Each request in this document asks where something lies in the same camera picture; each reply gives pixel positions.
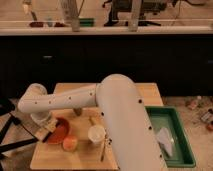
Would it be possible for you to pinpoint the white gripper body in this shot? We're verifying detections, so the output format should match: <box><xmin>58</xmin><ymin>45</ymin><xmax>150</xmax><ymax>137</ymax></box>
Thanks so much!
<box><xmin>30</xmin><ymin>112</ymin><xmax>52</xmax><ymax>127</ymax></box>

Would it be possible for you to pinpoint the red bowl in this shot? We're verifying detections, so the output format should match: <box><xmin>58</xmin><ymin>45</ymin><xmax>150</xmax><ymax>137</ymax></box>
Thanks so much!
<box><xmin>46</xmin><ymin>117</ymin><xmax>70</xmax><ymax>144</ymax></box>

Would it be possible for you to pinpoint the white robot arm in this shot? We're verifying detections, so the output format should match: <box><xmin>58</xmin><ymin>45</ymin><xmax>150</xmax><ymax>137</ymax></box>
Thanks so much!
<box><xmin>18</xmin><ymin>74</ymin><xmax>168</xmax><ymax>171</ymax></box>

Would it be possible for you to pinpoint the black tripod stand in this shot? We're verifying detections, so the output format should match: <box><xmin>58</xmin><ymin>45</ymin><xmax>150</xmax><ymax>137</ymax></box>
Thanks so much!
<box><xmin>0</xmin><ymin>96</ymin><xmax>40</xmax><ymax>171</ymax></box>

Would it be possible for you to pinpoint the orange peach fruit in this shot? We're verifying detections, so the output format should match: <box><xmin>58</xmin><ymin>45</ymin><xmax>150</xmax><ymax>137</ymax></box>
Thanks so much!
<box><xmin>62</xmin><ymin>135</ymin><xmax>78</xmax><ymax>151</ymax></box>

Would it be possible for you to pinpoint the yellow wooden utensil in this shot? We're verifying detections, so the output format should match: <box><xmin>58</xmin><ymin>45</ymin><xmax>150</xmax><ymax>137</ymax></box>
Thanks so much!
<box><xmin>89</xmin><ymin>116</ymin><xmax>98</xmax><ymax>126</ymax></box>

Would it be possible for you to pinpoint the white cup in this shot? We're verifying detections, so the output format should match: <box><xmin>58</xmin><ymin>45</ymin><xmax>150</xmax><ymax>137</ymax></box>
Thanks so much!
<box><xmin>88</xmin><ymin>125</ymin><xmax>106</xmax><ymax>144</ymax></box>

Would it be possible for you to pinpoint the green plastic tray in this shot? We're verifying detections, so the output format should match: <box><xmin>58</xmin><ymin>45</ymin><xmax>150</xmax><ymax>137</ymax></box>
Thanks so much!
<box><xmin>146</xmin><ymin>106</ymin><xmax>196</xmax><ymax>168</ymax></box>

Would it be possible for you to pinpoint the grey cloth in tray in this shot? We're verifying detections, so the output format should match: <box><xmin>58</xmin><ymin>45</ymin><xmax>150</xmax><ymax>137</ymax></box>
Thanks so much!
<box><xmin>156</xmin><ymin>127</ymin><xmax>173</xmax><ymax>157</ymax></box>

